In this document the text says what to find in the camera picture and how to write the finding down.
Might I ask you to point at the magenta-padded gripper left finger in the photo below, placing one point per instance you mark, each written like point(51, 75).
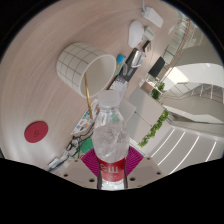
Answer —
point(75, 170)

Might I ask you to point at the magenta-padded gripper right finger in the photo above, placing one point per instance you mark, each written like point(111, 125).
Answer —
point(146, 168)

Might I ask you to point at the clear red-labelled water bottle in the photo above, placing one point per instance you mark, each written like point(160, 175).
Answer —
point(111, 140)

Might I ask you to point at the small white packet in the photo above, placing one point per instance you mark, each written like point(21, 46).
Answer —
point(54, 162)

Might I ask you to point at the green plants atop cabinet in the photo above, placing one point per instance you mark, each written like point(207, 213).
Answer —
point(155, 126)

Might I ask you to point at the colourful sticker sheet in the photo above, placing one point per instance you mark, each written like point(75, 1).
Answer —
point(81, 125)

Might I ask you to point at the ceiling light strips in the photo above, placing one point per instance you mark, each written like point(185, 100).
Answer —
point(186, 143)

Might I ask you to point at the flat round red coaster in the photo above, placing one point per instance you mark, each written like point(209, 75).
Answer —
point(36, 132)

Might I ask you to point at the tall white cabinet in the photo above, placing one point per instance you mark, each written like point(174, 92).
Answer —
point(143, 110)

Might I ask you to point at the white office chair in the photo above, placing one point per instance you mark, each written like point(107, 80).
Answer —
point(126, 108)

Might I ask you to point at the thin gold stirring spoon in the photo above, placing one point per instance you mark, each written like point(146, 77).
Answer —
point(88, 96)

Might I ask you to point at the potted green plant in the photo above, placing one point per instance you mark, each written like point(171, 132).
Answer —
point(155, 94)
point(161, 86)

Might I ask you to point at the white grid-pattern mug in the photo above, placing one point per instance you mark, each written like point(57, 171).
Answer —
point(75, 65)

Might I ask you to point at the black wallet with white card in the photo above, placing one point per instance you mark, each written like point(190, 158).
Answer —
point(133, 58)

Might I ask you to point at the glass railing with wooden handrail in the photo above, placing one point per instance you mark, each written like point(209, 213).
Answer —
point(180, 40)

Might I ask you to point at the small white device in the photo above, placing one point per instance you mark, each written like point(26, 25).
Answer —
point(149, 33)

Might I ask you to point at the white computer mouse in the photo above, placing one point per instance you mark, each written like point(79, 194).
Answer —
point(135, 33)

